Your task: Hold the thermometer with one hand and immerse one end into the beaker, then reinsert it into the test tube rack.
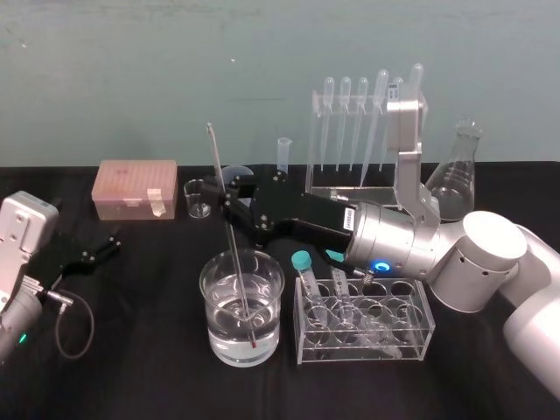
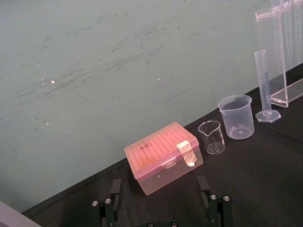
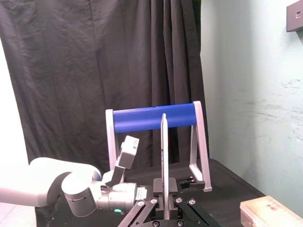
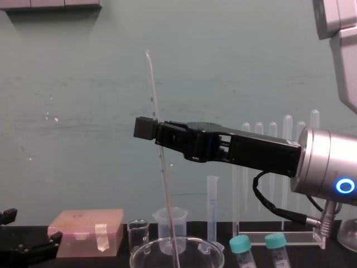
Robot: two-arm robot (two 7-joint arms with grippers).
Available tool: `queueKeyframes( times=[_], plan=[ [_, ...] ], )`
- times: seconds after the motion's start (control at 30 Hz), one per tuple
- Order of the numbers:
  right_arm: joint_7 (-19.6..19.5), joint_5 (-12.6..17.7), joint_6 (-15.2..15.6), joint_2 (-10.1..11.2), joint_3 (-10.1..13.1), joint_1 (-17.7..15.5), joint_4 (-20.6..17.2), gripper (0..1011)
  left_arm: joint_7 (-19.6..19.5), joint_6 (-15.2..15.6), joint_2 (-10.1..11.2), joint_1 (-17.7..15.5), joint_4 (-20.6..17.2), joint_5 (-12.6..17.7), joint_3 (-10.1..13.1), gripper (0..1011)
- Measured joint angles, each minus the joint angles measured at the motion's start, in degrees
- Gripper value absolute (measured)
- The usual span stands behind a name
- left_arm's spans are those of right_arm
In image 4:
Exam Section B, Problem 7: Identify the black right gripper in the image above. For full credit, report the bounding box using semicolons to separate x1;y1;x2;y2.
163;120;303;178

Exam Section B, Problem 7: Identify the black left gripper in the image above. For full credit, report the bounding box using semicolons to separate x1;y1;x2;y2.
0;208;63;268

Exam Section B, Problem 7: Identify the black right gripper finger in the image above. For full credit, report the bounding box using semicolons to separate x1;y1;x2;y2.
133;116;201;157

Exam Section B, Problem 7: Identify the translucent plastic beaker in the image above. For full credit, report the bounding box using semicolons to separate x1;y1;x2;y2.
151;207;189;255

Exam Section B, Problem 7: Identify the small glass beaker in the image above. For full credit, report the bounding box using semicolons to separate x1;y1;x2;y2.
127;219;150;255

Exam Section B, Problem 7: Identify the teal capped centrifuge tube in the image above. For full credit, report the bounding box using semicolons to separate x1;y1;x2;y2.
264;232;288;268
229;234;252;268

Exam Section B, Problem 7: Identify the clear acrylic test tube rack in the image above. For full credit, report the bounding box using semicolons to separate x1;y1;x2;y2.
231;163;326;250

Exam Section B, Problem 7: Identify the pink taped pipette tip box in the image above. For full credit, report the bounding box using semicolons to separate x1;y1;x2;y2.
47;208;125;258

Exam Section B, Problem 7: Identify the plastic graduated cylinder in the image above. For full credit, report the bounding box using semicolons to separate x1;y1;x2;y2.
206;175;224;250

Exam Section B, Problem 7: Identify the wide shallow glass dish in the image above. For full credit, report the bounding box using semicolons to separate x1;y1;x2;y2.
128;235;225;268

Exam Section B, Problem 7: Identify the round glass flask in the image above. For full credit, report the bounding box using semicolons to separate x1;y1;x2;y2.
336;217;357;252

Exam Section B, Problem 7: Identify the black gripper cable silver plug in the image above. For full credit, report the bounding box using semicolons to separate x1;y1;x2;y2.
252;170;321;224

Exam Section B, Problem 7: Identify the grey wall cabinet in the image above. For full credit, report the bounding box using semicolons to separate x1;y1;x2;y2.
0;0;103;12

